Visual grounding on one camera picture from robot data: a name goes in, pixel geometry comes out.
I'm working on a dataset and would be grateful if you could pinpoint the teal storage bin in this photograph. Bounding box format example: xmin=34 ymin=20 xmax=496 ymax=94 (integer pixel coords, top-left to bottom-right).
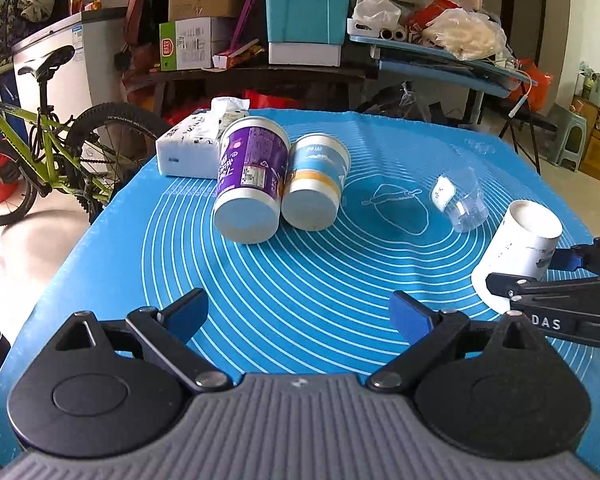
xmin=259 ymin=0 xmax=357 ymax=45

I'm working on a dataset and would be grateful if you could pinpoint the green white carton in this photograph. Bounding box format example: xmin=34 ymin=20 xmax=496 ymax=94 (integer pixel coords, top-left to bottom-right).
xmin=158 ymin=16 xmax=239 ymax=72

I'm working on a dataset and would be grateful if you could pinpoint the green bicycle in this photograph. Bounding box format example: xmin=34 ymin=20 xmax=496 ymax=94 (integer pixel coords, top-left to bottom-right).
xmin=0 ymin=44 xmax=174 ymax=227

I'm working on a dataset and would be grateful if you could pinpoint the clear plastic cup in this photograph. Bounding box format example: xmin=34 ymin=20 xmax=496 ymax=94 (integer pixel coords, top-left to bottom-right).
xmin=429 ymin=167 xmax=490 ymax=234

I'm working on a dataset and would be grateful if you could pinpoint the blue silicone mat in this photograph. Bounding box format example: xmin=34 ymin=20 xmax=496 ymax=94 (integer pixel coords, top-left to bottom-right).
xmin=0 ymin=107 xmax=600 ymax=479

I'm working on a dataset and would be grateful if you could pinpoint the grey plastic stool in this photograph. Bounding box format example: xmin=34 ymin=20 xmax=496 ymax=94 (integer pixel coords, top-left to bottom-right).
xmin=547 ymin=103 xmax=589 ymax=171

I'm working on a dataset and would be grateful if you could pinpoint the white box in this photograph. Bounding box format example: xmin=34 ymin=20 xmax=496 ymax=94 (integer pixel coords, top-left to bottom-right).
xmin=268 ymin=41 xmax=342 ymax=68

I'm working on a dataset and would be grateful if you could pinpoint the white chest freezer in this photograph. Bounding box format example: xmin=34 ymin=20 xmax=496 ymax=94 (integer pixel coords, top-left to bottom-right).
xmin=10 ymin=7 xmax=132 ymax=127

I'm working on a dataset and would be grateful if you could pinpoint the white cup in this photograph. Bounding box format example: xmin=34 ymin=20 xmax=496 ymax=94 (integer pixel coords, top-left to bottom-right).
xmin=470 ymin=199 xmax=564 ymax=315

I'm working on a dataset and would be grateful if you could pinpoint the red plastic bag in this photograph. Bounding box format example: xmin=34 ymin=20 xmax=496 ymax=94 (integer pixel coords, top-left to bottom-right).
xmin=509 ymin=58 xmax=554 ymax=112

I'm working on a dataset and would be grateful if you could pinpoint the white plastic basket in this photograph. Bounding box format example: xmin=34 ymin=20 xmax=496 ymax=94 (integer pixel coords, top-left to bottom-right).
xmin=347 ymin=18 xmax=412 ymax=44

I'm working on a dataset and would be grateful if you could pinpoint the white tissue pack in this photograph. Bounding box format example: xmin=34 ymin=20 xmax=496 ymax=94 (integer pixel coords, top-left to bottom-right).
xmin=154 ymin=95 xmax=251 ymax=180

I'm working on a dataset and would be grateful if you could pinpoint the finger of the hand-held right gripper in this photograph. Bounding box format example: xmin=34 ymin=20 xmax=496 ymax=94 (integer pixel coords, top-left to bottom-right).
xmin=549 ymin=236 xmax=600 ymax=277
xmin=485 ymin=271 xmax=600 ymax=307

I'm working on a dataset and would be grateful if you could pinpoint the blue yellow paper cup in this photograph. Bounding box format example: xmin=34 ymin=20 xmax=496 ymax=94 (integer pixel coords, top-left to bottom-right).
xmin=280 ymin=132 xmax=352 ymax=232

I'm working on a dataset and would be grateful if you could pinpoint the blue tilting desk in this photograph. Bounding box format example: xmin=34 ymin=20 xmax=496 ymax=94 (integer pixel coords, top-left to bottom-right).
xmin=348 ymin=34 xmax=527 ymax=100

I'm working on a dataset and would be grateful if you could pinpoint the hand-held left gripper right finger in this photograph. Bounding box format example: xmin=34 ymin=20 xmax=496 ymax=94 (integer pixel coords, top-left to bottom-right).
xmin=367 ymin=290 xmax=552 ymax=392

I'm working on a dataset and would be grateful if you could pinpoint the purple paper cup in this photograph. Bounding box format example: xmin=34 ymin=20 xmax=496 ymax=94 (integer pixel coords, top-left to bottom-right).
xmin=212 ymin=115 xmax=292 ymax=245

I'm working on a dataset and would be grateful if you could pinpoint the dark floral cloth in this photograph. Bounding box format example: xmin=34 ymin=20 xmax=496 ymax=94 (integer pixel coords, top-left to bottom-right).
xmin=0 ymin=0 xmax=37 ymax=70

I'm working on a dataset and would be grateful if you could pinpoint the crumpled white plastic bag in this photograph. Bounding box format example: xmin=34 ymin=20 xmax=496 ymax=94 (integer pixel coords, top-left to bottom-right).
xmin=352 ymin=0 xmax=402 ymax=29

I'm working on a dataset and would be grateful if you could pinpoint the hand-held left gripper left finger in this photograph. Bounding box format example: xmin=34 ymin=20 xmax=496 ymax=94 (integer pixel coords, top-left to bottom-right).
xmin=54 ymin=288 xmax=234 ymax=394

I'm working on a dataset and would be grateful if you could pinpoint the dark wooden table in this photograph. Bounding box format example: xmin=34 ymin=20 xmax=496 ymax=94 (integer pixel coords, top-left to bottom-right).
xmin=122 ymin=62 xmax=382 ymax=122

